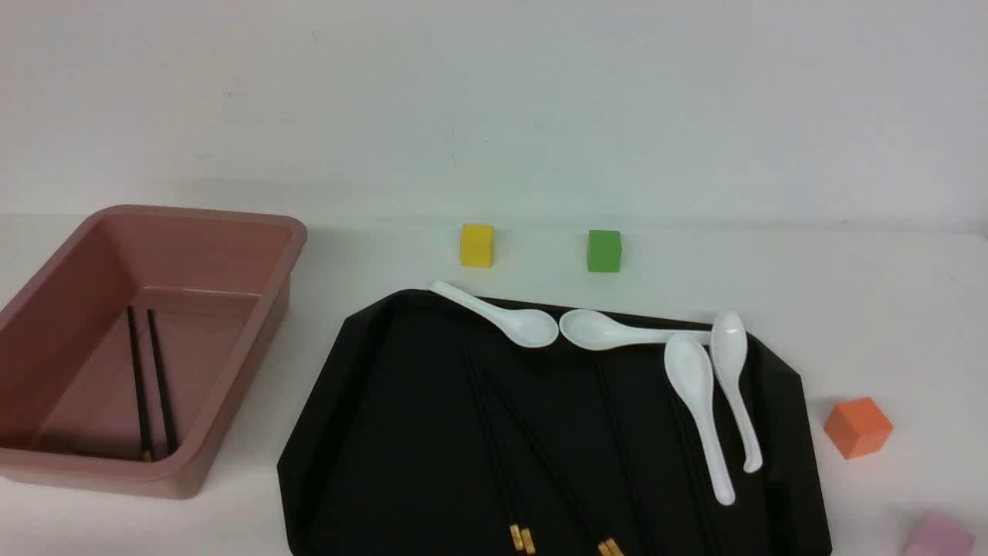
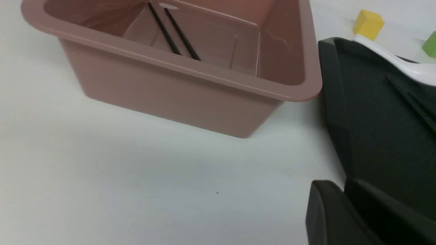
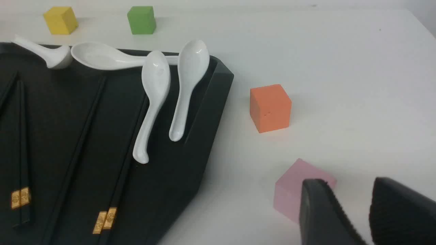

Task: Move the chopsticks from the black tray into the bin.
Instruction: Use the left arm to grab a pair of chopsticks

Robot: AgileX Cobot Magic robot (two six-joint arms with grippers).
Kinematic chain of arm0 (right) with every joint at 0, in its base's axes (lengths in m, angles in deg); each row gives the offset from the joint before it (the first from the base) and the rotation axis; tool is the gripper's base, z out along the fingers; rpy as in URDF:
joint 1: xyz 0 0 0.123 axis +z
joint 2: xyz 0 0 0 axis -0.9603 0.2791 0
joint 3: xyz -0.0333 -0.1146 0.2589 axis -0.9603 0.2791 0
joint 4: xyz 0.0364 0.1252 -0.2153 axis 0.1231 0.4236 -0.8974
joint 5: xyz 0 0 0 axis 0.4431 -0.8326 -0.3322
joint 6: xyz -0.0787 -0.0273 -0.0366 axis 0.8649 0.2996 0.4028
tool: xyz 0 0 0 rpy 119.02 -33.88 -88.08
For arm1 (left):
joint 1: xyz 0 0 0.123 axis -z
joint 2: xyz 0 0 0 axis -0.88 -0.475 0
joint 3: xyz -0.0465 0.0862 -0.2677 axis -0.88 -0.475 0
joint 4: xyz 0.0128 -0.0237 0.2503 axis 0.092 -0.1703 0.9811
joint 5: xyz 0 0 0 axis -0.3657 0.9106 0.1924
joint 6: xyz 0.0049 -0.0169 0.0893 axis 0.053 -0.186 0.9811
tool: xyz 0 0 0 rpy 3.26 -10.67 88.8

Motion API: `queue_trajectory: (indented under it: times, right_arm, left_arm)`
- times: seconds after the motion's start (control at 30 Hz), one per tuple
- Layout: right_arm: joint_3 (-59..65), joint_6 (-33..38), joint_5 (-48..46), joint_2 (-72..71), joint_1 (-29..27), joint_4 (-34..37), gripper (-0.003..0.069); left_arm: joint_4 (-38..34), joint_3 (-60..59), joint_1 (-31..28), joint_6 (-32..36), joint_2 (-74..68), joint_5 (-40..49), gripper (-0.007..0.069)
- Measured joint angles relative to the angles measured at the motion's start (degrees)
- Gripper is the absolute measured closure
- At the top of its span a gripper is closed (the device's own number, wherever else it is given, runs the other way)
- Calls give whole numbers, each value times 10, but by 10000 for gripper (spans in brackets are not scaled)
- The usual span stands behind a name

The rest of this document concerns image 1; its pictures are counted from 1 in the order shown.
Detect yellow cube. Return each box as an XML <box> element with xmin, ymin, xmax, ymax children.
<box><xmin>459</xmin><ymin>224</ymin><xmax>495</xmax><ymax>268</ymax></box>

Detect white spoon far left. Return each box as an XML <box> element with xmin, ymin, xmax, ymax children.
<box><xmin>429</xmin><ymin>280</ymin><xmax>559</xmax><ymax>349</ymax></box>

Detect white spoon lying sideways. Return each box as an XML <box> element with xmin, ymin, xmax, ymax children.
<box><xmin>559</xmin><ymin>309</ymin><xmax>712</xmax><ymax>351</ymax></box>

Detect green cube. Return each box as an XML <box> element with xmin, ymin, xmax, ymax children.
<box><xmin>586</xmin><ymin>229</ymin><xmax>622</xmax><ymax>273</ymax></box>

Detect black serving tray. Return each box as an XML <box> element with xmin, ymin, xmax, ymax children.
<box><xmin>276</xmin><ymin>290</ymin><xmax>833</xmax><ymax>555</ymax></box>

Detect white spoon inner upright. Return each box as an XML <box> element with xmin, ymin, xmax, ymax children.
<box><xmin>664</xmin><ymin>332</ymin><xmax>736</xmax><ymax>506</ymax></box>

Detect white spoon upright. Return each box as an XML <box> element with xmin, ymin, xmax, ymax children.
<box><xmin>664</xmin><ymin>332</ymin><xmax>736</xmax><ymax>506</ymax></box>
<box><xmin>710</xmin><ymin>312</ymin><xmax>763</xmax><ymax>474</ymax></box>

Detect black chopstick tray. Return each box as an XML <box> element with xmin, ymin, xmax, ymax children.
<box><xmin>462</xmin><ymin>347</ymin><xmax>537</xmax><ymax>555</ymax></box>
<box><xmin>479</xmin><ymin>370</ymin><xmax>624</xmax><ymax>555</ymax></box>
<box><xmin>595</xmin><ymin>358</ymin><xmax>655</xmax><ymax>555</ymax></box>

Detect white spoon outer upright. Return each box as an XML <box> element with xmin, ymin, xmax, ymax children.
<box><xmin>710</xmin><ymin>312</ymin><xmax>763</xmax><ymax>474</ymax></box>

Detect black chopstick tray leftmost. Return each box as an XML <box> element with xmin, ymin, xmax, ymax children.
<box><xmin>462</xmin><ymin>347</ymin><xmax>537</xmax><ymax>555</ymax></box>

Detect pink plastic bin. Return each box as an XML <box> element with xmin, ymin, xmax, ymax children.
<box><xmin>1</xmin><ymin>205</ymin><xmax>307</xmax><ymax>500</ymax></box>

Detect black chopstick in bin right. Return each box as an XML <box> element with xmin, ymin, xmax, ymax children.
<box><xmin>146</xmin><ymin>309</ymin><xmax>178</xmax><ymax>456</ymax></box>

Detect black chopstick in bin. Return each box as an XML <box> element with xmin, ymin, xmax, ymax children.
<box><xmin>146</xmin><ymin>309</ymin><xmax>178</xmax><ymax>456</ymax></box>
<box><xmin>126</xmin><ymin>305</ymin><xmax>154</xmax><ymax>462</ymax></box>

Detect black chopstick in bin left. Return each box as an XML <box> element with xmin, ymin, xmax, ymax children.
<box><xmin>126</xmin><ymin>305</ymin><xmax>154</xmax><ymax>462</ymax></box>

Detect orange cube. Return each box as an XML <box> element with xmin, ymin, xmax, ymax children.
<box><xmin>824</xmin><ymin>395</ymin><xmax>894</xmax><ymax>459</ymax></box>

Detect pink cube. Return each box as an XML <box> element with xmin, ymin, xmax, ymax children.
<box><xmin>900</xmin><ymin>513</ymin><xmax>976</xmax><ymax>555</ymax></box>

